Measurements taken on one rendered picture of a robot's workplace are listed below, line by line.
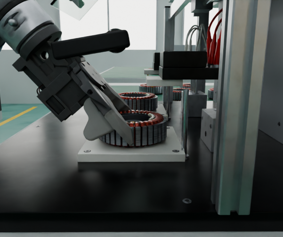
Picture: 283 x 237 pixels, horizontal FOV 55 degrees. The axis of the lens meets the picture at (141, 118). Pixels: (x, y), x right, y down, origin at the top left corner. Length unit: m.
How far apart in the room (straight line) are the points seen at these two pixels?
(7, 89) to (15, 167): 5.37
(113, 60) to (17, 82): 1.85
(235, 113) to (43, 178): 0.23
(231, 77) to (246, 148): 0.06
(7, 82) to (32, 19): 5.32
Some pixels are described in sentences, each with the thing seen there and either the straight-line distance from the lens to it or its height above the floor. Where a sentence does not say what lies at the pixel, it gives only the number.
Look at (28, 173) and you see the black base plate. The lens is 0.38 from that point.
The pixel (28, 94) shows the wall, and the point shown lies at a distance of 5.62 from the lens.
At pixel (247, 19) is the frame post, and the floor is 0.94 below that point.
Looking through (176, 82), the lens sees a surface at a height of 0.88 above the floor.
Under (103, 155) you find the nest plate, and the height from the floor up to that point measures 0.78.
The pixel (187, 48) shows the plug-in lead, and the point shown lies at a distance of 0.68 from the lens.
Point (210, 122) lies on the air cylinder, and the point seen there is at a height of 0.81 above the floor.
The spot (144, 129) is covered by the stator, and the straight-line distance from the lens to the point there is 0.39.
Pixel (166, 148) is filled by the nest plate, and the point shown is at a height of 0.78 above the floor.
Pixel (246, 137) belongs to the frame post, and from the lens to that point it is 0.26.
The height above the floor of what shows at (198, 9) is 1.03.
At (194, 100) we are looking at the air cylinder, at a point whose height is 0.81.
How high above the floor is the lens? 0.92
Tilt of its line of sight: 13 degrees down
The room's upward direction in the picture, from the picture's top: straight up
